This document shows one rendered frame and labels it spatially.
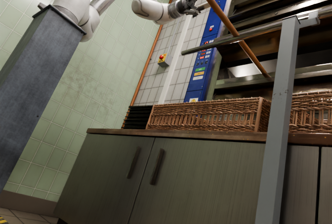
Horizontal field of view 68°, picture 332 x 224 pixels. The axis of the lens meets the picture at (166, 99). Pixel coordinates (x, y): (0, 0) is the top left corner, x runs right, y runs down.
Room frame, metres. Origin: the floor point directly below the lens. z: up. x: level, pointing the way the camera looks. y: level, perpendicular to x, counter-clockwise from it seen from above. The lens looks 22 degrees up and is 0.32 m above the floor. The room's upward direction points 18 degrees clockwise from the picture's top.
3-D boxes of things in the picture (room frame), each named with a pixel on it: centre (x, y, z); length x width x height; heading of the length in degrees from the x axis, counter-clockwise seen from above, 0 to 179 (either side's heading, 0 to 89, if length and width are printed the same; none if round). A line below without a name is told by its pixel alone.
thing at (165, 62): (1.94, 0.12, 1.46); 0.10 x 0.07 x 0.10; 40
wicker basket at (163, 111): (1.10, -0.31, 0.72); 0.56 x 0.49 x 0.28; 42
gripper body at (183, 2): (1.06, 0.05, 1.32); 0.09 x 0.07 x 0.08; 41
